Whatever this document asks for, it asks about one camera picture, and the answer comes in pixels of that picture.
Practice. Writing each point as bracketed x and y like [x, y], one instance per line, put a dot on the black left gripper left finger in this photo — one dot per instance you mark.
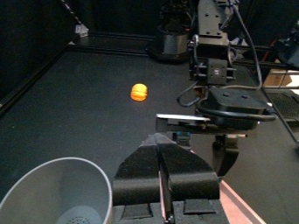
[134, 178]

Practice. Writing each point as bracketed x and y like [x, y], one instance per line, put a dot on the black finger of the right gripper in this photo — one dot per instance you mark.
[183, 138]
[228, 154]

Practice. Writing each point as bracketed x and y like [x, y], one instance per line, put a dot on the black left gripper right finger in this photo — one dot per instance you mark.
[191, 178]

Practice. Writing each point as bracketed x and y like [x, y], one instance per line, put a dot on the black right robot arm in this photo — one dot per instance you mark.
[213, 20]

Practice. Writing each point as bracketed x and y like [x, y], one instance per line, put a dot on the orange ridged toy onion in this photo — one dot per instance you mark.
[139, 92]

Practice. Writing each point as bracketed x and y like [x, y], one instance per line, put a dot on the black ribbed mat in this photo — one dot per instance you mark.
[286, 105]

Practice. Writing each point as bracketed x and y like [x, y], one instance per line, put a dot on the brown cardboard box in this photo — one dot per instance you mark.
[278, 78]

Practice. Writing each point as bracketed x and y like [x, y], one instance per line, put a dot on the grey plastic colander bowl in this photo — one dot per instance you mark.
[51, 189]

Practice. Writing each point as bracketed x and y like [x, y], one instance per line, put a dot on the white paper tag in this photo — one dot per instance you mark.
[82, 30]

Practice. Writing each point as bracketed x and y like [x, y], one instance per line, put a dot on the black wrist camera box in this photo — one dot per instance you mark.
[217, 71]

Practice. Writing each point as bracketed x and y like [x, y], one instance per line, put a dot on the thin black frame pole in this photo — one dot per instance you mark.
[70, 11]

